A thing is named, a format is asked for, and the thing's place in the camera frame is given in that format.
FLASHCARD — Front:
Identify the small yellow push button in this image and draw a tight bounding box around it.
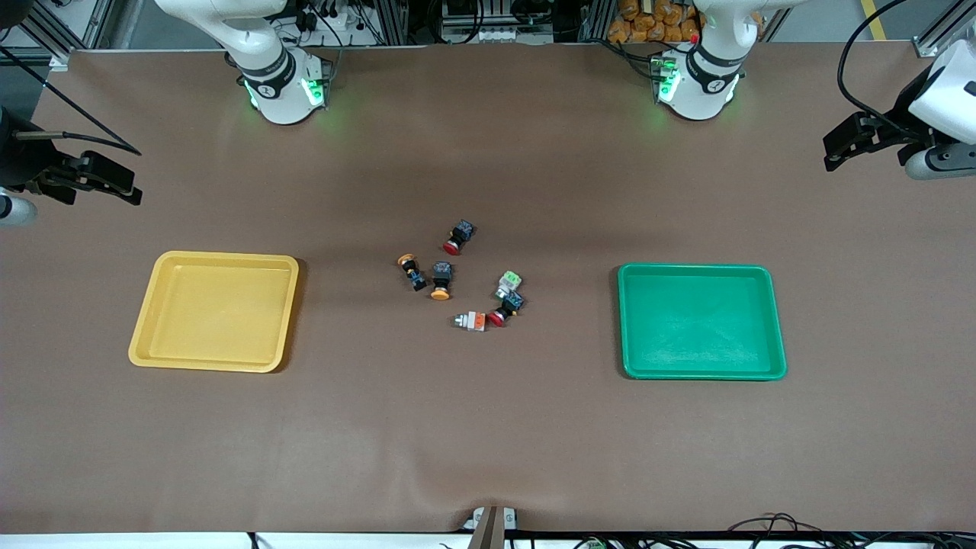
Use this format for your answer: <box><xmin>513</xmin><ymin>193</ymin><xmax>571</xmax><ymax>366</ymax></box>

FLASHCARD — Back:
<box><xmin>396</xmin><ymin>253</ymin><xmax>429</xmax><ymax>292</ymax></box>

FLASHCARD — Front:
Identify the yellow plastic tray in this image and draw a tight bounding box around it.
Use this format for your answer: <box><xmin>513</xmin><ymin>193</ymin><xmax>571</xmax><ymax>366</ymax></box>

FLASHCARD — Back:
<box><xmin>127</xmin><ymin>250</ymin><xmax>300</xmax><ymax>374</ymax></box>

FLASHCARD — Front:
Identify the green plastic tray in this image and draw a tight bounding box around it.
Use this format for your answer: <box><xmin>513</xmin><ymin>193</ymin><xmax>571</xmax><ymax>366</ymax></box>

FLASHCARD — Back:
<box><xmin>616</xmin><ymin>263</ymin><xmax>788</xmax><ymax>381</ymax></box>

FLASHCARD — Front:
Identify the orange packets pile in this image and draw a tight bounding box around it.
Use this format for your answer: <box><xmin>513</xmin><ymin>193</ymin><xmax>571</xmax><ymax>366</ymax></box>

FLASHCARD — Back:
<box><xmin>608</xmin><ymin>0</ymin><xmax>702</xmax><ymax>44</ymax></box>

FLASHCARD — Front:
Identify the red mushroom push button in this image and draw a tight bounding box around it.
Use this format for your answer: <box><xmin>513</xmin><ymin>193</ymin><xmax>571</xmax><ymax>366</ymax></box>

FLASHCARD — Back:
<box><xmin>488</xmin><ymin>291</ymin><xmax>525</xmax><ymax>328</ymax></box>
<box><xmin>442</xmin><ymin>220</ymin><xmax>475</xmax><ymax>255</ymax></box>

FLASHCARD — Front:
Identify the white power strip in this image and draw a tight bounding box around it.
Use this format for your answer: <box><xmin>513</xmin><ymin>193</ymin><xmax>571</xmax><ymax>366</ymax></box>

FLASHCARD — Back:
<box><xmin>450</xmin><ymin>27</ymin><xmax>528</xmax><ymax>45</ymax></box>

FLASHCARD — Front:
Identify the black electronics unit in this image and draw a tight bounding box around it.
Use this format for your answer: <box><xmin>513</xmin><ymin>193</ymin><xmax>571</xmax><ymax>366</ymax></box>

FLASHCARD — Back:
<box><xmin>412</xmin><ymin>0</ymin><xmax>580</xmax><ymax>44</ymax></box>

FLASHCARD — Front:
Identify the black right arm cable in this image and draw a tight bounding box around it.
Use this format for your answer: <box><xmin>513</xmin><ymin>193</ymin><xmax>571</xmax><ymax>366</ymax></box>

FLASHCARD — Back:
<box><xmin>0</xmin><ymin>46</ymin><xmax>143</xmax><ymax>157</ymax></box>

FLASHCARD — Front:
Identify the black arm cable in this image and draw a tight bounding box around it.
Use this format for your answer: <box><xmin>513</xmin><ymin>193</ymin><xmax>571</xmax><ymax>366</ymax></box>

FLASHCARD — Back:
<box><xmin>836</xmin><ymin>0</ymin><xmax>916</xmax><ymax>138</ymax></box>
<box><xmin>0</xmin><ymin>46</ymin><xmax>143</xmax><ymax>157</ymax></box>

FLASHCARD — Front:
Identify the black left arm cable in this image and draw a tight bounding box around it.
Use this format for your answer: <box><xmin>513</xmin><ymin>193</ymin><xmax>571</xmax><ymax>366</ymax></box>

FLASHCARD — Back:
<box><xmin>836</xmin><ymin>0</ymin><xmax>916</xmax><ymax>138</ymax></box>

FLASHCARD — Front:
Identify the aluminium frame profile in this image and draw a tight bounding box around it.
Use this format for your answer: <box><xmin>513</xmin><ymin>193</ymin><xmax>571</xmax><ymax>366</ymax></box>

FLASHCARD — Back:
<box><xmin>15</xmin><ymin>0</ymin><xmax>115</xmax><ymax>73</ymax></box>
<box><xmin>913</xmin><ymin>0</ymin><xmax>976</xmax><ymax>58</ymax></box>

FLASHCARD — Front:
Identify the black cable tangle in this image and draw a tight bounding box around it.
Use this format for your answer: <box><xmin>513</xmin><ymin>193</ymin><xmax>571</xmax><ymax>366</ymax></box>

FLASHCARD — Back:
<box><xmin>290</xmin><ymin>0</ymin><xmax>401</xmax><ymax>48</ymax></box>

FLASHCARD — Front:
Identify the white table edge rail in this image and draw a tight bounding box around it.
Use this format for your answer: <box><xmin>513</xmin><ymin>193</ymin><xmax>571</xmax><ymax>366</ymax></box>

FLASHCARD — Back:
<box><xmin>0</xmin><ymin>531</ymin><xmax>976</xmax><ymax>549</ymax></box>

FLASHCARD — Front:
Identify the black cable bundle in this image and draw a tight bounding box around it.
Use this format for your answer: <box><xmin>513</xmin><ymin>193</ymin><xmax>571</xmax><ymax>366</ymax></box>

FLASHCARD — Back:
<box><xmin>724</xmin><ymin>512</ymin><xmax>976</xmax><ymax>549</ymax></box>

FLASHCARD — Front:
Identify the white bracket with post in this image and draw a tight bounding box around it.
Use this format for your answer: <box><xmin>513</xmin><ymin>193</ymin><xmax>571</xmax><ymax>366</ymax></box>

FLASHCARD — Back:
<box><xmin>461</xmin><ymin>506</ymin><xmax>519</xmax><ymax>549</ymax></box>

